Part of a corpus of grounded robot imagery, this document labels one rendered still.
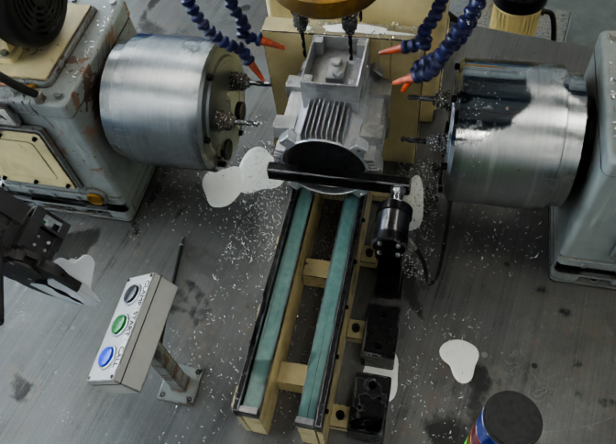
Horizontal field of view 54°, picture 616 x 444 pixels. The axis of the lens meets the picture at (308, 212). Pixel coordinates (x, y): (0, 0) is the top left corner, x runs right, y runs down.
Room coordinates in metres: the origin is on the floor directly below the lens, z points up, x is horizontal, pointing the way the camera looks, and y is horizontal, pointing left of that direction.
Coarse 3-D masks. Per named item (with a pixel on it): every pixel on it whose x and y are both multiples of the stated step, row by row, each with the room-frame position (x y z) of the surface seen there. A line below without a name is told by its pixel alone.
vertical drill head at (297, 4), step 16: (288, 0) 0.73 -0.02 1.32; (304, 0) 0.71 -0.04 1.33; (320, 0) 0.71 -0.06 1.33; (336, 0) 0.70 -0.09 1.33; (352, 0) 0.70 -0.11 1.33; (368, 0) 0.71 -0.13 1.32; (304, 16) 0.72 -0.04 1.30; (320, 16) 0.71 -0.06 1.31; (336, 16) 0.70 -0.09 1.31; (352, 16) 0.72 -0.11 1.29; (352, 32) 0.73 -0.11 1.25; (304, 48) 0.76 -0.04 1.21
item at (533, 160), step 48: (432, 96) 0.74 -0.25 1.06; (480, 96) 0.64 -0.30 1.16; (528, 96) 0.62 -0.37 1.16; (576, 96) 0.61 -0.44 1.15; (432, 144) 0.63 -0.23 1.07; (480, 144) 0.58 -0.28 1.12; (528, 144) 0.56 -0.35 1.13; (576, 144) 0.55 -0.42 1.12; (480, 192) 0.54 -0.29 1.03; (528, 192) 0.52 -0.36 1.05
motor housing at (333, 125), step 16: (368, 80) 0.80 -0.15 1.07; (384, 80) 0.82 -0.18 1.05; (368, 96) 0.76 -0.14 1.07; (288, 112) 0.76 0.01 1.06; (304, 112) 0.74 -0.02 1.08; (320, 112) 0.72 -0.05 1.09; (336, 112) 0.70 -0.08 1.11; (352, 112) 0.72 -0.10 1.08; (368, 112) 0.73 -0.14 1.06; (384, 112) 0.74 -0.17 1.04; (304, 128) 0.70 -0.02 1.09; (320, 128) 0.69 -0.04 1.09; (336, 128) 0.68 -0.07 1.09; (352, 128) 0.69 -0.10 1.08; (384, 128) 0.72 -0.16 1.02; (304, 144) 0.76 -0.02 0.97; (320, 144) 0.77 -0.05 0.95; (336, 144) 0.65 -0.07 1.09; (288, 160) 0.70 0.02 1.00; (304, 160) 0.73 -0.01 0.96; (320, 160) 0.74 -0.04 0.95; (336, 160) 0.73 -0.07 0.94; (352, 160) 0.72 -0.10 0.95; (368, 160) 0.63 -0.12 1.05; (320, 192) 0.66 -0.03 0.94; (336, 192) 0.66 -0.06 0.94; (352, 192) 0.64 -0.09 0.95
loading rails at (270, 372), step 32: (288, 224) 0.61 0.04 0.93; (352, 224) 0.60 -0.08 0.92; (288, 256) 0.55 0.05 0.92; (352, 256) 0.52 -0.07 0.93; (288, 288) 0.49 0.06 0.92; (352, 288) 0.50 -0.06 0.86; (256, 320) 0.43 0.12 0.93; (288, 320) 0.45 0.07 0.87; (320, 320) 0.42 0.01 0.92; (352, 320) 0.45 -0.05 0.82; (256, 352) 0.38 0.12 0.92; (320, 352) 0.36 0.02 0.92; (256, 384) 0.33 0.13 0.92; (288, 384) 0.34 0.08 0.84; (320, 384) 0.31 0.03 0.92; (256, 416) 0.28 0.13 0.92; (320, 416) 0.26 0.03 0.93
